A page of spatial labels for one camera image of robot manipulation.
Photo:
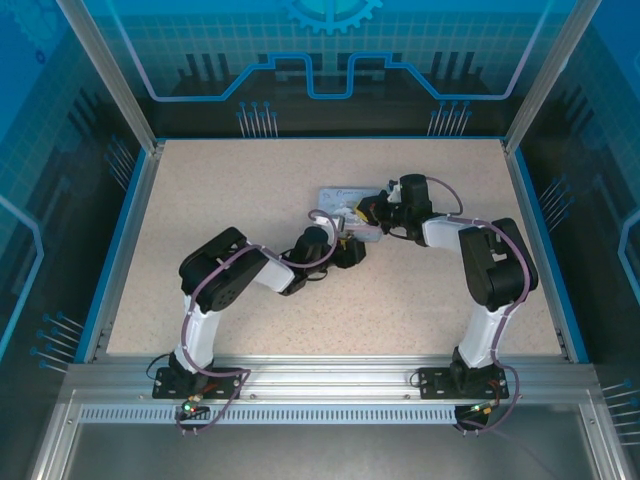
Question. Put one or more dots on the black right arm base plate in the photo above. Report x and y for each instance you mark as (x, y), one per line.
(435, 382)

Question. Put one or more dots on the aluminium frame post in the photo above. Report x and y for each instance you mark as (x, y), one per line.
(550, 70)
(105, 70)

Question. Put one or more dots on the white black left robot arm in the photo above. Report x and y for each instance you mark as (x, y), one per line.
(200, 335)

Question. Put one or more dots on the clear plastic bag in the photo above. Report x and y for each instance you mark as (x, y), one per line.
(335, 200)

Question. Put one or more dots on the small LED connector board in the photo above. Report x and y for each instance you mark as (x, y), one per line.
(482, 409)
(192, 406)

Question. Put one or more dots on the wide aluminium mounting rail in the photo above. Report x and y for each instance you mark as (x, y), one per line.
(330, 380)

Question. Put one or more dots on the aluminium side rail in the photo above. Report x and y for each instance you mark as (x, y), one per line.
(127, 240)
(535, 240)

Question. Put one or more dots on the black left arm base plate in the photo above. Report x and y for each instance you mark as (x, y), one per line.
(172, 385)

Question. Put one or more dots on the blue table edge strip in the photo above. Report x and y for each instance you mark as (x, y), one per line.
(550, 250)
(112, 250)

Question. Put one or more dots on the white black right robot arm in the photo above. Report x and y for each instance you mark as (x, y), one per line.
(480, 340)

